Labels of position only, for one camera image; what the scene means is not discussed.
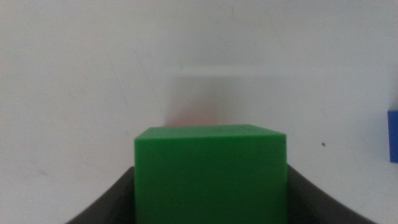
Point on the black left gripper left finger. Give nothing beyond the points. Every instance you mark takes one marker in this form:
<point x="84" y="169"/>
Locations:
<point x="118" y="205"/>

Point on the blue cube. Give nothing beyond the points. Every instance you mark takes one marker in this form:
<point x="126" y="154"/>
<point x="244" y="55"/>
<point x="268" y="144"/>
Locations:
<point x="393" y="137"/>

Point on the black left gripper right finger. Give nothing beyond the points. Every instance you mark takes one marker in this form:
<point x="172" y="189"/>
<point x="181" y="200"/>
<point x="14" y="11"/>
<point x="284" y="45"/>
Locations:
<point x="308" y="208"/>

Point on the green cube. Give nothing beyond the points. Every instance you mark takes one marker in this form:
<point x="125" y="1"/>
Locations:
<point x="211" y="177"/>

